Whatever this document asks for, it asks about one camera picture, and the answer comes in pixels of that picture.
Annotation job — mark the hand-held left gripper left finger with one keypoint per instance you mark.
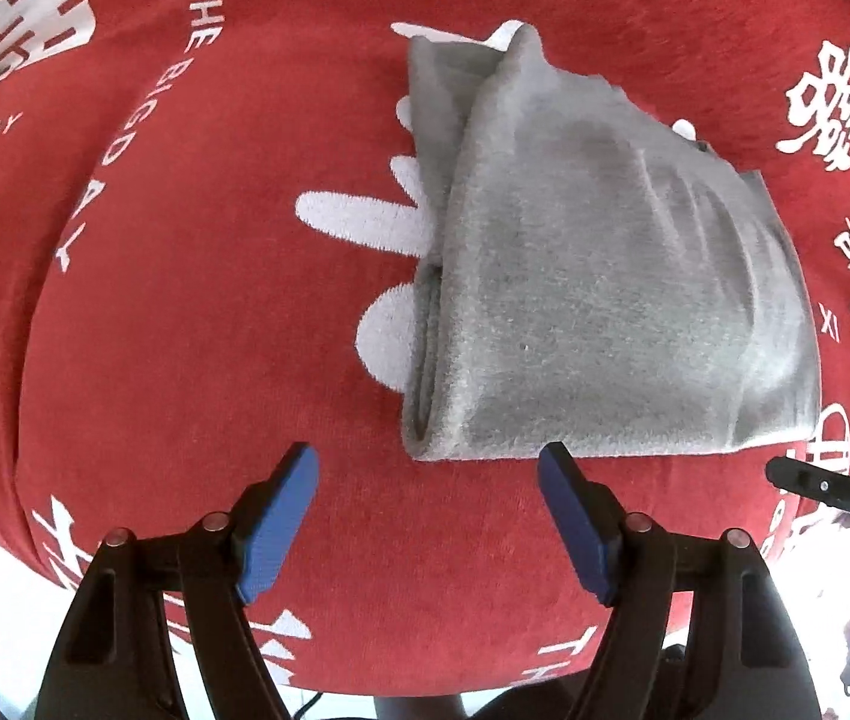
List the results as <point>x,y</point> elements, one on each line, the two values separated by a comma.
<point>279,532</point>

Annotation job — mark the red printed blanket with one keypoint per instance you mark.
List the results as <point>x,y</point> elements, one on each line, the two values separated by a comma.
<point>207,300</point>

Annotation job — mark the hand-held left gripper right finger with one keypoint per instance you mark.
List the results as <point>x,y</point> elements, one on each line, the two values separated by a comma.
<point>575,532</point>

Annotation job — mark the grey sweater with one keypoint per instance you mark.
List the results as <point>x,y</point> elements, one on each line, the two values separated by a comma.
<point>605,292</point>

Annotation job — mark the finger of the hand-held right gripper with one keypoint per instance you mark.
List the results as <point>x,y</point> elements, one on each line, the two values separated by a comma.
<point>838,491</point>

